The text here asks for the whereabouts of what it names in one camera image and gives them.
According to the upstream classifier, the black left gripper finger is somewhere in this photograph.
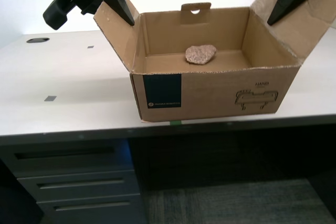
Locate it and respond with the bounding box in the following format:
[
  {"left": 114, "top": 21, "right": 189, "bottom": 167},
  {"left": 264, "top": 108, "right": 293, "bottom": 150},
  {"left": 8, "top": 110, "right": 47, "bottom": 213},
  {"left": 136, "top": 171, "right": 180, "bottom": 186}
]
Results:
[{"left": 101, "top": 0, "right": 136, "bottom": 27}]

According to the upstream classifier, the speckled pinkish granite rock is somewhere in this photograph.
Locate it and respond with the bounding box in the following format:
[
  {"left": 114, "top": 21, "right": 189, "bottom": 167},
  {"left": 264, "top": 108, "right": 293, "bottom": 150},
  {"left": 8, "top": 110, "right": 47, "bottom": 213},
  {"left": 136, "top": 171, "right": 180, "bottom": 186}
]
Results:
[{"left": 185, "top": 44, "right": 218, "bottom": 66}]

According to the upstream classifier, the brown cardboard box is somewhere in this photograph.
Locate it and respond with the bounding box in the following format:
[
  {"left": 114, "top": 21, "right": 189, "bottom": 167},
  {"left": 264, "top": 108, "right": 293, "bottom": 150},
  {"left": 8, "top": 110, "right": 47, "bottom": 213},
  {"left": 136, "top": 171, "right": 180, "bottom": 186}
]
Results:
[{"left": 93, "top": 0, "right": 336, "bottom": 124}]

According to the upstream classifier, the shallow grey cabinet drawer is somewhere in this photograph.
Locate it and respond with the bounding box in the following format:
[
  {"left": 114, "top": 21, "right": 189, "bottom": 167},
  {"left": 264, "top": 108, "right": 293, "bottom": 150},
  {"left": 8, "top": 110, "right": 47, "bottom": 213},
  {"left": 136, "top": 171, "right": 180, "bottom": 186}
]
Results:
[
  {"left": 17, "top": 170, "right": 142, "bottom": 203},
  {"left": 0, "top": 142, "right": 135, "bottom": 178}
]

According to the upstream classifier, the grey metal drawer cabinet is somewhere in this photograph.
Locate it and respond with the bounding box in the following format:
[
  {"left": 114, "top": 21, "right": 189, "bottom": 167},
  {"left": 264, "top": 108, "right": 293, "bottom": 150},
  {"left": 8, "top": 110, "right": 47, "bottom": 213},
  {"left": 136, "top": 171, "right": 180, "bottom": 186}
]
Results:
[{"left": 0, "top": 140, "right": 148, "bottom": 224}]

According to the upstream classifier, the deep grey cabinet drawer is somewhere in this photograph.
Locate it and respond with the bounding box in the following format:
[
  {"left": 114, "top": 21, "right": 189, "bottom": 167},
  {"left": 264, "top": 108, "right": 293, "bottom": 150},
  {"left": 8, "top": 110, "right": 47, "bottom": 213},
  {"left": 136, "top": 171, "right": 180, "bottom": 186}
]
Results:
[{"left": 36, "top": 194, "right": 148, "bottom": 224}]

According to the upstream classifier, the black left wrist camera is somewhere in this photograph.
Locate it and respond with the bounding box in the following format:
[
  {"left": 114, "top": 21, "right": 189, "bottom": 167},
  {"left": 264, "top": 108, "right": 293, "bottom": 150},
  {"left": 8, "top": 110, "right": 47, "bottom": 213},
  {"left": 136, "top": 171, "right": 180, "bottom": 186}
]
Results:
[{"left": 43, "top": 0, "right": 78, "bottom": 31}]

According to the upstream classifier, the black oval table cable grommet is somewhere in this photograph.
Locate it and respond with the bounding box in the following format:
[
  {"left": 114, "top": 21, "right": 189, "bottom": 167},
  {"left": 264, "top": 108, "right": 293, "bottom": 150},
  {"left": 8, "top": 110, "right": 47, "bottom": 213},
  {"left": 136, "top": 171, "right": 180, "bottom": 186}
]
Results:
[{"left": 26, "top": 37, "right": 50, "bottom": 44}]

